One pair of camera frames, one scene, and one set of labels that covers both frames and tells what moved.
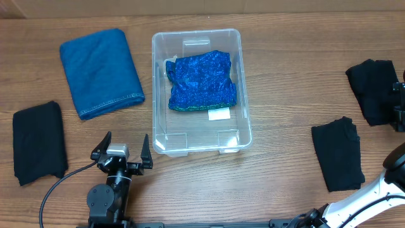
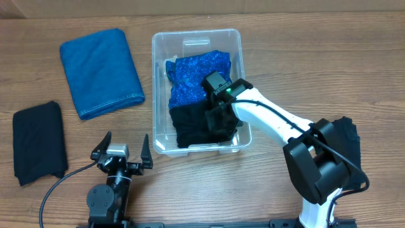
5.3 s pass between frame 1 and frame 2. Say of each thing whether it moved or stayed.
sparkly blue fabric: stayed
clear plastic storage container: stayed
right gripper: moved
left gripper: stayed
